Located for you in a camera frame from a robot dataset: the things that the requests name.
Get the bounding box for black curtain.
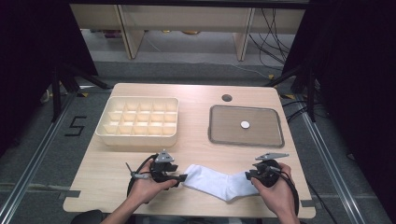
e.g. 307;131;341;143
0;0;99;157
281;0;396;218

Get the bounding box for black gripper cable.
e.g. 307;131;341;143
270;166;301;217
125;153;160;199

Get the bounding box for white sock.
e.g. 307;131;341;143
181;163;261;203

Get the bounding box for person's left hand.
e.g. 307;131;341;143
127;160;178;204

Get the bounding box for grey rectangular tray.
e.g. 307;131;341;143
207;105;285;148

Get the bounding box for black floor cables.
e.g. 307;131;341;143
281;99;316;124

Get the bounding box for grey metal plug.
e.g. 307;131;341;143
125;161;151;180

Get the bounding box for aluminium floor rail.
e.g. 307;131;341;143
298;105;366;224
0;92;78;224

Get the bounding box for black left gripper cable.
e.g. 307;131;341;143
125;153;160;199

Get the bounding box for thin white floor cable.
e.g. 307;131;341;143
144;31;272;79

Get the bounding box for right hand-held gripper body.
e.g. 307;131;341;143
255;152;290;188

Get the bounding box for person's right hand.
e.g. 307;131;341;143
251;162;295;216

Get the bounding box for cream compartment organizer box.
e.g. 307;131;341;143
94;96;180;147

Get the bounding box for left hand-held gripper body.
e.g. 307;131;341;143
148;149;176;185

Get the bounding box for black hanging cable bundle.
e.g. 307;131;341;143
248;7;297;71

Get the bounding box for light wooden background desk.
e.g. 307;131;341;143
69;3;306;62

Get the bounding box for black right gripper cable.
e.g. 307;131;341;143
270;166;301;217

